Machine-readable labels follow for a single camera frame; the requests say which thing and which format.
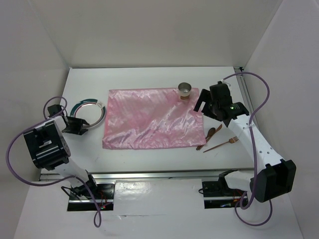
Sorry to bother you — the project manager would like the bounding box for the pink satin rose cloth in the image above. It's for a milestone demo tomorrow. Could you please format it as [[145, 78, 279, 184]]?
[[102, 88, 206, 150]]

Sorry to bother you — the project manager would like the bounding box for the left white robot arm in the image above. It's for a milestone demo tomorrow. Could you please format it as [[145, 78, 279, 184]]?
[[23, 105, 98, 199]]

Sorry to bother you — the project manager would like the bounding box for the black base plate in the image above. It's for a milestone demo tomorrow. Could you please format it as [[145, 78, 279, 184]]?
[[67, 182, 115, 212], [198, 180, 244, 209]]

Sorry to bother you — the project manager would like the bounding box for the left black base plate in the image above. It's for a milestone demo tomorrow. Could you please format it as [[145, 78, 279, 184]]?
[[67, 182, 115, 212]]

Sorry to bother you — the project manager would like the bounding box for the small metal cup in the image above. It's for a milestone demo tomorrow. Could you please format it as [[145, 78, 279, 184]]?
[[178, 82, 192, 100]]

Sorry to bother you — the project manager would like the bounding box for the dark wooden spoon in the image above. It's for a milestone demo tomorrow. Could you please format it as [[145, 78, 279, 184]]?
[[196, 127, 216, 150]]

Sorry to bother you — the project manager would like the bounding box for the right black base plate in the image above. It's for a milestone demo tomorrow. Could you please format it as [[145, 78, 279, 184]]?
[[198, 180, 244, 209]]

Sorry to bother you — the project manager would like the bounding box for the white plate with coloured rim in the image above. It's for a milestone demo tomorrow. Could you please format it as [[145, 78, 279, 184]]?
[[70, 99, 107, 129]]

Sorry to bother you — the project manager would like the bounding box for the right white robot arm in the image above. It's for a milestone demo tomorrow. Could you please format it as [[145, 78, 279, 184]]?
[[194, 82, 296, 203]]

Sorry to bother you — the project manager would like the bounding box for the front aluminium rail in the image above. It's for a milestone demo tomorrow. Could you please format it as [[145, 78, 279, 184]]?
[[39, 169, 255, 182]]

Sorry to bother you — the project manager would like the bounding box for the wooden knife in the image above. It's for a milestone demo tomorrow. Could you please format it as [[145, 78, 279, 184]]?
[[196, 124, 223, 150]]

